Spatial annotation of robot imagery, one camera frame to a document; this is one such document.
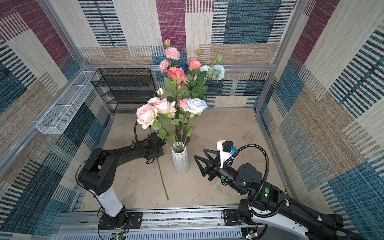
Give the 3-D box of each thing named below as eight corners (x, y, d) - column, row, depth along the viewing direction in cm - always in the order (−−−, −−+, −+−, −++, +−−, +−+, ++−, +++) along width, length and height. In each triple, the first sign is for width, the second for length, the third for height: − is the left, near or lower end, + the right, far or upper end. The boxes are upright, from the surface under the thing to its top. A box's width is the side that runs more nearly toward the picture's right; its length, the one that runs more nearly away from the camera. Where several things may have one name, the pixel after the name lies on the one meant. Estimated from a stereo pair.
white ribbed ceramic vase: (176, 174, 90) (171, 154, 71) (177, 163, 94) (172, 141, 75) (188, 174, 90) (186, 154, 71) (188, 163, 94) (187, 141, 75)
